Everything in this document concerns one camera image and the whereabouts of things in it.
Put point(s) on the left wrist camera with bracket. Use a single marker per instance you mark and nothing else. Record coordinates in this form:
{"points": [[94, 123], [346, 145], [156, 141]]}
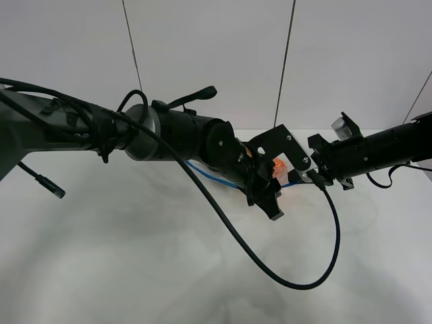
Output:
{"points": [[280, 141]]}

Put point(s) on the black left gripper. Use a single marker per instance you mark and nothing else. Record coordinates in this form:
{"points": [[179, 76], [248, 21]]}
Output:
{"points": [[248, 163]]}

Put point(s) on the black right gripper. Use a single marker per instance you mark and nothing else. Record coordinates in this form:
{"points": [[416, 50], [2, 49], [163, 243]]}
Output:
{"points": [[338, 160]]}

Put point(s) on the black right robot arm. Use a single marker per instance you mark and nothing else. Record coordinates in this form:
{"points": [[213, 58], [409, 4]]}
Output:
{"points": [[399, 145]]}

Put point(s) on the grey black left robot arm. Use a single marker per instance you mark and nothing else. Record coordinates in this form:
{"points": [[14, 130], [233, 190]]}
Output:
{"points": [[37, 119]]}

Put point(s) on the clear zip bag blue seal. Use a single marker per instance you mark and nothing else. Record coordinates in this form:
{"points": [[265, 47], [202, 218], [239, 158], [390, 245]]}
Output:
{"points": [[229, 179]]}

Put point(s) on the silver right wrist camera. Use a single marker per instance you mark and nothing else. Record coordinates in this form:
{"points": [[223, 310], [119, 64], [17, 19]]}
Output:
{"points": [[345, 128]]}

